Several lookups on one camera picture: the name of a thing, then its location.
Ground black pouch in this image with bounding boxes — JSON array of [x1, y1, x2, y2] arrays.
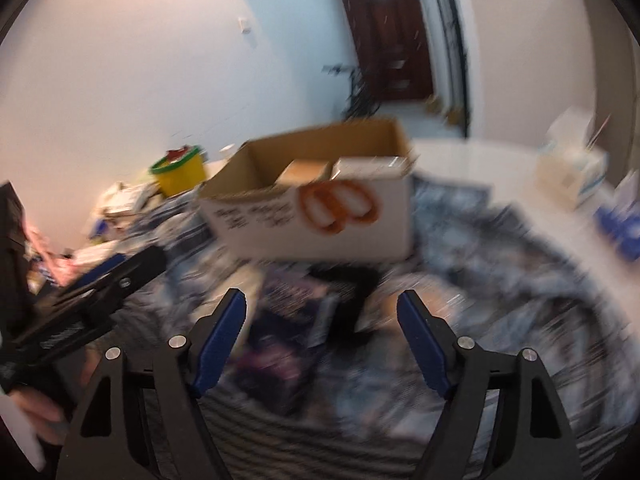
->
[[310, 262, 382, 336]]

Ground white blue medicine box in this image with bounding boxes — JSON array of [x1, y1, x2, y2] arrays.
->
[[97, 182, 162, 223]]

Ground cardboard box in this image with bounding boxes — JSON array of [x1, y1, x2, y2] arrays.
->
[[197, 117, 418, 263]]

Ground black bicycle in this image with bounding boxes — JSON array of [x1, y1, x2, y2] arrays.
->
[[320, 62, 383, 121]]

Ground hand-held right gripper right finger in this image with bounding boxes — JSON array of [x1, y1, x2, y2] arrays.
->
[[397, 289, 583, 480]]

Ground yellow container green rim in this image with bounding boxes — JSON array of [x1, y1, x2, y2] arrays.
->
[[150, 145, 208, 198]]

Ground phone with pink cartoon case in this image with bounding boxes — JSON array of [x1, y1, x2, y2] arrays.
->
[[25, 220, 76, 286]]

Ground blue plaid shirt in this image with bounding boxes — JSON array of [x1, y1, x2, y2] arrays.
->
[[65, 175, 636, 461]]

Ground black framed glass door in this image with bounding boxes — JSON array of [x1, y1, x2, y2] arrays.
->
[[417, 0, 473, 138]]

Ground small brown carton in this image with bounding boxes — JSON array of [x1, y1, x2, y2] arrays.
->
[[425, 95, 463, 126]]

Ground person's left hand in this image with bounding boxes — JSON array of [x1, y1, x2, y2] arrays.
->
[[10, 347, 98, 443]]

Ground dark wooden door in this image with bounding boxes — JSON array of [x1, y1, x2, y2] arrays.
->
[[340, 0, 435, 103]]

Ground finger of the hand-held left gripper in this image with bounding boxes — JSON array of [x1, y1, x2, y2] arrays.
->
[[60, 246, 168, 312], [75, 254, 128, 286]]

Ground person's left forearm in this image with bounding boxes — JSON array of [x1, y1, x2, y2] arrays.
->
[[0, 392, 46, 471]]

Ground blue wipes packet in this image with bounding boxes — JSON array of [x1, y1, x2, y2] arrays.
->
[[595, 172, 640, 261]]

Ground white tissue box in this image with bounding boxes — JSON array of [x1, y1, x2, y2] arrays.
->
[[537, 107, 608, 211]]

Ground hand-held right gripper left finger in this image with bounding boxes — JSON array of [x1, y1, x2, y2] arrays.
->
[[56, 287, 247, 480]]

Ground beige box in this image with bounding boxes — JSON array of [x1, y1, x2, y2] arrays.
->
[[275, 159, 332, 184]]

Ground dark purple box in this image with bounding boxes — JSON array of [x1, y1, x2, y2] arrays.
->
[[235, 270, 341, 413]]

